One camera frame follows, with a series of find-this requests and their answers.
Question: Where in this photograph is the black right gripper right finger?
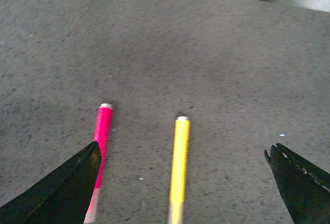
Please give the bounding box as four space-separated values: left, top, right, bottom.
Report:
264 143 329 223

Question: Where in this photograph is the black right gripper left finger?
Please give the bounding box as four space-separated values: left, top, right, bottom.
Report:
1 141 101 223

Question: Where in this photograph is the pink marker pen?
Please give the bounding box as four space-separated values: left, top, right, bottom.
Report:
84 103 113 223

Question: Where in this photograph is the yellow marker pen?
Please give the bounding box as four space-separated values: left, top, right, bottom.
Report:
168 116 190 223

